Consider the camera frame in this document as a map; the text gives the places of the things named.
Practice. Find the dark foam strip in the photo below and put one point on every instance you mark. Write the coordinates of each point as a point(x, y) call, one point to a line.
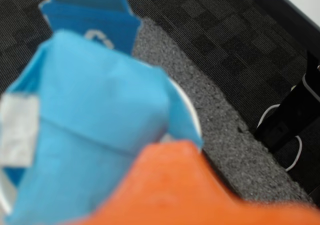
point(212, 115)

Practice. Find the ribbed brown paper cup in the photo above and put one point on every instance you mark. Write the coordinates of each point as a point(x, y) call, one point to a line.
point(193, 112)

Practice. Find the black floor stand base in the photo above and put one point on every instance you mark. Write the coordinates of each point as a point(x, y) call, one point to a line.
point(292, 120)

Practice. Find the blue recycling bin tag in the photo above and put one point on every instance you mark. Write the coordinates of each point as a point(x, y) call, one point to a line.
point(100, 17)

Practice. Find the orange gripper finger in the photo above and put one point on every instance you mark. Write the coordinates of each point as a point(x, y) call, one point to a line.
point(175, 185)

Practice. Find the blue paper parcel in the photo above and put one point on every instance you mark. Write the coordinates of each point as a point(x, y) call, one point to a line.
point(87, 110)

